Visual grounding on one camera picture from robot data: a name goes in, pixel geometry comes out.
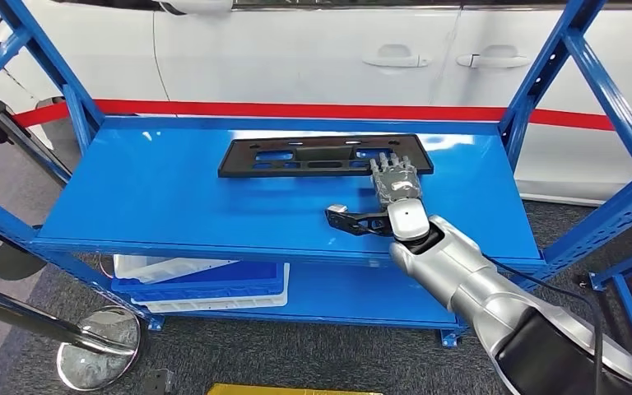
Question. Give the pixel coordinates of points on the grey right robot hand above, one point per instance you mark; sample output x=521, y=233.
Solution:
x=398, y=182

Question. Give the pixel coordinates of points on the black plastic panel part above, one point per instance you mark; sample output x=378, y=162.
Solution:
x=239, y=158

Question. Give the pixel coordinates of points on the red barrier belt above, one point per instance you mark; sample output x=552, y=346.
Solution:
x=294, y=110

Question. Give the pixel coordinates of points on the white car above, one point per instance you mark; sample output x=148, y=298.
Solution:
x=294, y=54

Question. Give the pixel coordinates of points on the blue plastic crate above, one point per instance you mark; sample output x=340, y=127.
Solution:
x=256, y=278

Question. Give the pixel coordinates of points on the white plastic crate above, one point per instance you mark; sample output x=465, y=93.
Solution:
x=158, y=268
x=212, y=305

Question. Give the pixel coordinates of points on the yellow floor tape square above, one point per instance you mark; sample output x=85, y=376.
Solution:
x=294, y=390

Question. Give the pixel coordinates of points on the chrome stanchion with round base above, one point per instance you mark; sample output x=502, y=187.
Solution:
x=98, y=354

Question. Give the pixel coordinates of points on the stanchion with black base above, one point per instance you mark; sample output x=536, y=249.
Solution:
x=16, y=264

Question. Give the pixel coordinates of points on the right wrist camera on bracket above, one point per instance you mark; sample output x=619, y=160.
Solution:
x=354, y=221

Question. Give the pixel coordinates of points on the black perforated metal bracket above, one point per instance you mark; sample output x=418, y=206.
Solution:
x=158, y=383

